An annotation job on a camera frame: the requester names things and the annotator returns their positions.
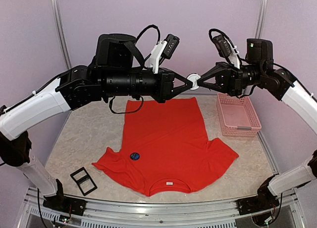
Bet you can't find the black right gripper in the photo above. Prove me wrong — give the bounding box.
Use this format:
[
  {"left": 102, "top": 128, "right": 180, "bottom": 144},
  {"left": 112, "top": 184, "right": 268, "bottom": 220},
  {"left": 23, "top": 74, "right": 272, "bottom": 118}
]
[{"left": 197, "top": 60, "right": 265, "bottom": 96}]

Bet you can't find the blue brooch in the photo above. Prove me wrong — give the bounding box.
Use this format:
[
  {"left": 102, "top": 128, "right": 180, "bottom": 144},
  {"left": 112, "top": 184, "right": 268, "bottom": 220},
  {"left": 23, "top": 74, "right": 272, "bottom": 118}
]
[{"left": 187, "top": 73, "right": 201, "bottom": 91}]

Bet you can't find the red t-shirt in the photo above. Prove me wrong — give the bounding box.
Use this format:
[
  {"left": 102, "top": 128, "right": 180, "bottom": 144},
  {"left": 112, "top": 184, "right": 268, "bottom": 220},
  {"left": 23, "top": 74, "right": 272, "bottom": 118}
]
[{"left": 94, "top": 98, "right": 239, "bottom": 197}]

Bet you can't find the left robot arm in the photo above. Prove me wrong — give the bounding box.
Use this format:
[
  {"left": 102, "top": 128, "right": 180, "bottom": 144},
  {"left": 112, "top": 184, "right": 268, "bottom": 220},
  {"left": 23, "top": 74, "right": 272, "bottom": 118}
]
[{"left": 0, "top": 34, "right": 192, "bottom": 216}]

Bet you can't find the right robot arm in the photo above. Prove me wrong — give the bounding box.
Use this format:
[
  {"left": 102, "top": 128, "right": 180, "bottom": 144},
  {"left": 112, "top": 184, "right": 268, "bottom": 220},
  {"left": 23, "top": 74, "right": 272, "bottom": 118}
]
[{"left": 197, "top": 35, "right": 317, "bottom": 215}]

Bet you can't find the black open brooch box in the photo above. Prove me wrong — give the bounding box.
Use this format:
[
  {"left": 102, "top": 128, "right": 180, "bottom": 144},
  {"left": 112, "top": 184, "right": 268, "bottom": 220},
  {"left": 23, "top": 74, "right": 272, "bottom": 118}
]
[{"left": 70, "top": 167, "right": 98, "bottom": 196}]

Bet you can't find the pink plastic basket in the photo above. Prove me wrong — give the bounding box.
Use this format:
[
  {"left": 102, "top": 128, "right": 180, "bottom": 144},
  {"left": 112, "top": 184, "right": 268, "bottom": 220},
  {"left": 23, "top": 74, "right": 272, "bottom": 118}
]
[{"left": 216, "top": 93, "right": 262, "bottom": 137}]

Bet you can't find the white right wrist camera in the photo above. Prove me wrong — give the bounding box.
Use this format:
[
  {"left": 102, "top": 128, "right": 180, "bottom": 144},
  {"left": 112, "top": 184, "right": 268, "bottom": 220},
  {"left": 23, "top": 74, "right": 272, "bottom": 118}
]
[{"left": 212, "top": 34, "right": 242, "bottom": 69}]

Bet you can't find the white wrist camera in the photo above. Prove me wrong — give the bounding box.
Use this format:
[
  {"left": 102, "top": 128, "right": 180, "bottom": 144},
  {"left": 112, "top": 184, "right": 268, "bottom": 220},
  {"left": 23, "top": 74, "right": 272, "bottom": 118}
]
[
  {"left": 212, "top": 34, "right": 242, "bottom": 69},
  {"left": 146, "top": 34, "right": 180, "bottom": 74}
]

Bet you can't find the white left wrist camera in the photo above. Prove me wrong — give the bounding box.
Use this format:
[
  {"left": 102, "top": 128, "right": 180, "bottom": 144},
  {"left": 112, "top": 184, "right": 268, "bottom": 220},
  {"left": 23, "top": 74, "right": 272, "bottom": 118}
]
[{"left": 146, "top": 34, "right": 180, "bottom": 74}]

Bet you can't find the right aluminium frame post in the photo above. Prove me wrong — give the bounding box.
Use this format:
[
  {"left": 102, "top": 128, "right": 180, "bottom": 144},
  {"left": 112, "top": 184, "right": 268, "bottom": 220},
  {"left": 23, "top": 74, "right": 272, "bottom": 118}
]
[{"left": 255, "top": 0, "right": 268, "bottom": 39}]

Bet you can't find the aluminium frame post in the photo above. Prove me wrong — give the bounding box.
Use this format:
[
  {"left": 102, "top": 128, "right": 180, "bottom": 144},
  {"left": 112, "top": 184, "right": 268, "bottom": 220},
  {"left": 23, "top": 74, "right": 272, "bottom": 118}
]
[
  {"left": 255, "top": 0, "right": 268, "bottom": 39},
  {"left": 50, "top": 0, "right": 73, "bottom": 70}
]

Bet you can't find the left aluminium frame post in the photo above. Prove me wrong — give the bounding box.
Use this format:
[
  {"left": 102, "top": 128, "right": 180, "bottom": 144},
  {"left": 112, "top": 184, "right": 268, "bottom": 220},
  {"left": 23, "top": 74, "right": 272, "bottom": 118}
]
[{"left": 50, "top": 0, "right": 73, "bottom": 70}]

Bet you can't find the front aluminium rail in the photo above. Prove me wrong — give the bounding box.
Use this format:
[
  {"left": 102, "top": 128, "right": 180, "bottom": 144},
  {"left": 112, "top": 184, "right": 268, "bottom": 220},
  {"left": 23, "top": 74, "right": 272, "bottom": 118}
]
[{"left": 23, "top": 187, "right": 302, "bottom": 228}]

